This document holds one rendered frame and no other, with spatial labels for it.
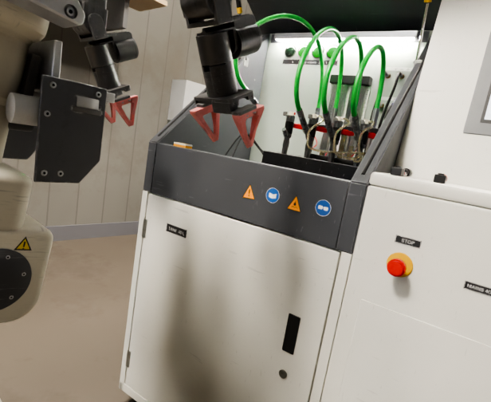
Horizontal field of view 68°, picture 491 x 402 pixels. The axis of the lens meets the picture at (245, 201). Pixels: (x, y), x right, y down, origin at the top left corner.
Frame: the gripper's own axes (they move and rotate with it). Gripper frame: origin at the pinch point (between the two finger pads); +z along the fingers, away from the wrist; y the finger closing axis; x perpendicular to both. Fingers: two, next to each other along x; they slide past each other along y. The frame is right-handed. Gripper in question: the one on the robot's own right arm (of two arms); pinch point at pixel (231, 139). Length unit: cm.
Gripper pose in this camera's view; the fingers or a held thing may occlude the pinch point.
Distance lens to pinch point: 73.5
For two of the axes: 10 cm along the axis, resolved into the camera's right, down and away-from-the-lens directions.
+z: 1.6, 8.6, 4.8
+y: -7.3, -2.3, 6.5
